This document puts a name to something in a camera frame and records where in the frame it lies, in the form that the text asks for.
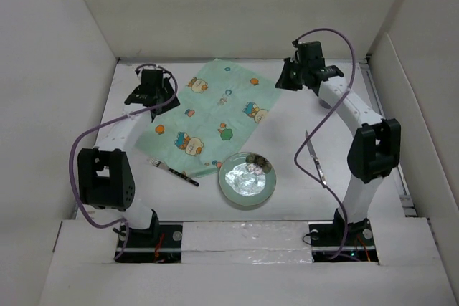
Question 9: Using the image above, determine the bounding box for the green cartoon print cloth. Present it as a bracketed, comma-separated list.
[136, 59, 280, 177]

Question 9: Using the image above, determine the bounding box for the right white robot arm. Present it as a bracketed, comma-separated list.
[275, 40, 401, 244]

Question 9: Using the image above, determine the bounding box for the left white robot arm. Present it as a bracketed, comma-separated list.
[71, 64, 179, 247]

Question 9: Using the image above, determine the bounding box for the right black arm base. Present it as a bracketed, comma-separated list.
[302, 209, 379, 263]

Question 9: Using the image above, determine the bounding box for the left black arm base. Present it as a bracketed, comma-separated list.
[113, 214, 184, 264]

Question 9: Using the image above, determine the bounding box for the silver table knife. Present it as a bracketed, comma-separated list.
[306, 140, 327, 188]

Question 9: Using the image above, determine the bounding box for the green floral plate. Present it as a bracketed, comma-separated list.
[218, 152, 277, 208]

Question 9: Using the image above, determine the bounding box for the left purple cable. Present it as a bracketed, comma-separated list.
[70, 63, 179, 260]

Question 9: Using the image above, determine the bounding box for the purple cable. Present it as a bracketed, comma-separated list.
[293, 27, 356, 260]
[70, 63, 179, 260]

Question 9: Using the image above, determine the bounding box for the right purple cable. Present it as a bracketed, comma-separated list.
[293, 27, 356, 260]

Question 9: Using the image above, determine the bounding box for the fork with black handle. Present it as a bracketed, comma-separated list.
[148, 158, 199, 187]

